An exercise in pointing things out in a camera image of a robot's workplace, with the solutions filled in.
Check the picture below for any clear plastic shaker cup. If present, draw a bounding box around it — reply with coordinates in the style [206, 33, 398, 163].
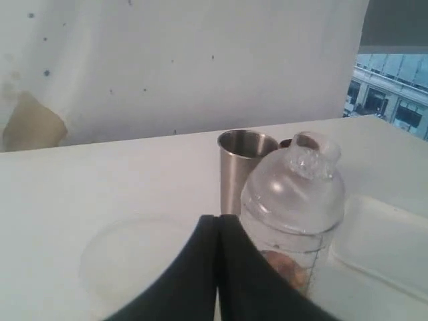
[251, 224, 338, 298]

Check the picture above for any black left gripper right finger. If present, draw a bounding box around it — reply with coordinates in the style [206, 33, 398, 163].
[217, 215, 331, 321]

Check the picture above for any translucent white plastic container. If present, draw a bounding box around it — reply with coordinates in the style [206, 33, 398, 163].
[79, 214, 197, 320]

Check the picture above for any stainless steel tumbler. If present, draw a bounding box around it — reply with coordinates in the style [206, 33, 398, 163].
[217, 129, 279, 215]

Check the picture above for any white rectangular plastic tray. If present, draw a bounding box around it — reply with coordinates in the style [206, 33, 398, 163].
[330, 195, 427, 302]

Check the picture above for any clear plastic shaker lid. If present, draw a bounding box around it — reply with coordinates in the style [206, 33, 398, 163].
[239, 132, 345, 235]

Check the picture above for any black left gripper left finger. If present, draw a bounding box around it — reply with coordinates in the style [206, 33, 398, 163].
[107, 215, 219, 321]

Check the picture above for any small brown wooden cup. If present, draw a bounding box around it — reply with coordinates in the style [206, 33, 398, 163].
[278, 138, 292, 148]

